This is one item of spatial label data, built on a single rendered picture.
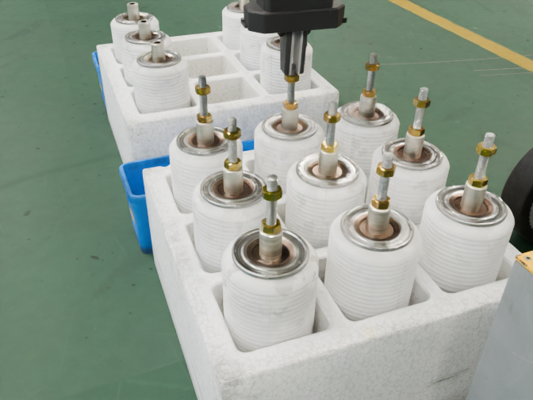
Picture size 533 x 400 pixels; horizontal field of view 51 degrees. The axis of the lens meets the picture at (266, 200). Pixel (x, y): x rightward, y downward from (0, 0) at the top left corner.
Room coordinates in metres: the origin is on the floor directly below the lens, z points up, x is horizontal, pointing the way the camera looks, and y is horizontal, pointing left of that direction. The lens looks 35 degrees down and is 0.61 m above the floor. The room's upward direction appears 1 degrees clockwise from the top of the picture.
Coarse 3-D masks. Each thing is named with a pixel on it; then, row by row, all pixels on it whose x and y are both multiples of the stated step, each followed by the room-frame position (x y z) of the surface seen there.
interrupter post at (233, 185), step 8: (224, 168) 0.52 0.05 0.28; (240, 168) 0.52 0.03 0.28; (224, 176) 0.52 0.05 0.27; (232, 176) 0.52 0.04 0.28; (240, 176) 0.52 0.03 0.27; (224, 184) 0.52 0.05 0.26; (232, 184) 0.52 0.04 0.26; (240, 184) 0.52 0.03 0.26; (232, 192) 0.52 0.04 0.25; (240, 192) 0.52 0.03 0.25
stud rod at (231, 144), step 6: (228, 120) 0.52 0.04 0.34; (234, 120) 0.52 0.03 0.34; (228, 126) 0.52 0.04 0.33; (234, 126) 0.52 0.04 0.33; (228, 144) 0.52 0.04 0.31; (234, 144) 0.52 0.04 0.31; (228, 150) 0.53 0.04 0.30; (234, 150) 0.52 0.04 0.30; (228, 156) 0.52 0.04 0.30; (234, 156) 0.52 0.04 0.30; (234, 162) 0.52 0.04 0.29
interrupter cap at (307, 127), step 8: (264, 120) 0.69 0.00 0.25; (272, 120) 0.69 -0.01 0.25; (280, 120) 0.70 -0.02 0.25; (304, 120) 0.70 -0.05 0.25; (312, 120) 0.69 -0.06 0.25; (264, 128) 0.67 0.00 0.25; (272, 128) 0.67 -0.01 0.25; (280, 128) 0.68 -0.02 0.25; (304, 128) 0.67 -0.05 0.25; (312, 128) 0.67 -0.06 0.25; (272, 136) 0.65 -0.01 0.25; (280, 136) 0.65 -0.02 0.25; (288, 136) 0.65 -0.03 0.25; (296, 136) 0.65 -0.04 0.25; (304, 136) 0.65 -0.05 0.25; (312, 136) 0.66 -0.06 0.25
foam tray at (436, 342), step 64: (192, 256) 0.49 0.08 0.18; (320, 256) 0.50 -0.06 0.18; (512, 256) 0.50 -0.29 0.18; (192, 320) 0.42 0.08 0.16; (320, 320) 0.41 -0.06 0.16; (384, 320) 0.40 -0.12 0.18; (448, 320) 0.41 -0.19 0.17; (256, 384) 0.33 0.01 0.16; (320, 384) 0.36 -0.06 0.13; (384, 384) 0.38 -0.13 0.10; (448, 384) 0.42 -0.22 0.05
